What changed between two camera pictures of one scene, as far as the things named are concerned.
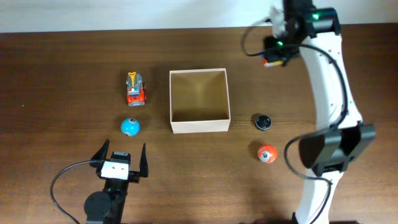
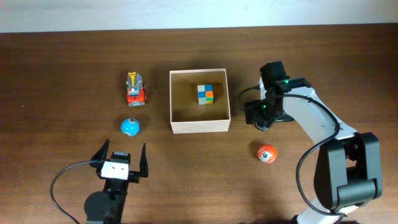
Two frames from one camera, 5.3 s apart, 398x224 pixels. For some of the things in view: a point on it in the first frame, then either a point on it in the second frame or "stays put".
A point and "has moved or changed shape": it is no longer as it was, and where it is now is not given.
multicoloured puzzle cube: [267, 64] has moved or changed shape
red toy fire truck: [136, 89] stays put
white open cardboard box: [199, 101] stays put
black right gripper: [272, 43] -> [252, 112]
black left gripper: [134, 175] stays put
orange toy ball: [267, 154] stays put
